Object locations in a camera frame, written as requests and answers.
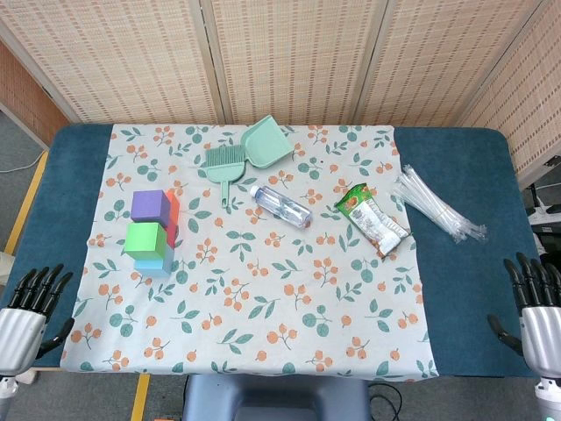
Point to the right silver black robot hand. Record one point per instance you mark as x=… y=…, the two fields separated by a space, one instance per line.
x=543 y=337

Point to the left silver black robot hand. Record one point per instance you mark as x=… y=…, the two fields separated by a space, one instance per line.
x=19 y=337

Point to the light blue foam cube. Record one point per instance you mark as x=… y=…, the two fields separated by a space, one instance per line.
x=151 y=267

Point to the green foam cube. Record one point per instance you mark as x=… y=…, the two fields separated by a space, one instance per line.
x=144 y=241

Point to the pink foam cube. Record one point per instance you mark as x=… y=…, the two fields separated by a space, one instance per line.
x=172 y=234

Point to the purple foam cube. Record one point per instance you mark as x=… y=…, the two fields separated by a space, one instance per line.
x=150 y=206

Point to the orange foam cube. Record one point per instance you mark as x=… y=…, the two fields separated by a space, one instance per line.
x=174 y=208

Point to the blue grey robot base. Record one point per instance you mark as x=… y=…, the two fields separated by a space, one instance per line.
x=276 y=399

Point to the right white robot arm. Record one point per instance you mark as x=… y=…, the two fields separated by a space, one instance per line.
x=550 y=397

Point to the mint green hand brush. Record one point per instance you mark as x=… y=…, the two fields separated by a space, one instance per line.
x=224 y=166

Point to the teal table cover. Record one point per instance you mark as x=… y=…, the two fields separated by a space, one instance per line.
x=460 y=285

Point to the yellow floor tape strip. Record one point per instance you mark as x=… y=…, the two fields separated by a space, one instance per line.
x=26 y=201
x=140 y=397

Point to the bundle of clear wrapped straws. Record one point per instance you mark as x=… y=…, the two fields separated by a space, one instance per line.
x=434 y=204

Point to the green snack bag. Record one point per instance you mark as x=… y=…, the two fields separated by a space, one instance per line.
x=372 y=219

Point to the woven folding screen panel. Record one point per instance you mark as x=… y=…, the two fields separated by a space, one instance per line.
x=26 y=101
x=442 y=61
x=526 y=109
x=122 y=57
x=293 y=57

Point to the floral print tablecloth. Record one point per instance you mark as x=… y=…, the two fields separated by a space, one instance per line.
x=271 y=307

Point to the clear plastic water bottle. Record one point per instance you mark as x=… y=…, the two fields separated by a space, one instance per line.
x=282 y=208

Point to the mint green dustpan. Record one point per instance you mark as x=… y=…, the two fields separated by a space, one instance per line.
x=265 y=142

